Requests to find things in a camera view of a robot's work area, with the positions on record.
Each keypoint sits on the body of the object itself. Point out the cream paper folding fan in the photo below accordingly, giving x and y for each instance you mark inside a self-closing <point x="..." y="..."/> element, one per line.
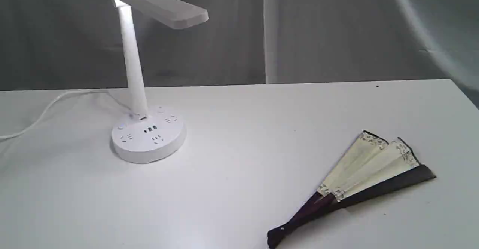
<point x="371" y="167"/>

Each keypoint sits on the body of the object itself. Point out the grey backdrop curtain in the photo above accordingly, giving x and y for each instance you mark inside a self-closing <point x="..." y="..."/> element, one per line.
<point x="76" y="44"/>

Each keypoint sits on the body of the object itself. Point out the white desk lamp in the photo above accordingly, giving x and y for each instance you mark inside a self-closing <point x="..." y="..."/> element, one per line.
<point x="149" y="134"/>

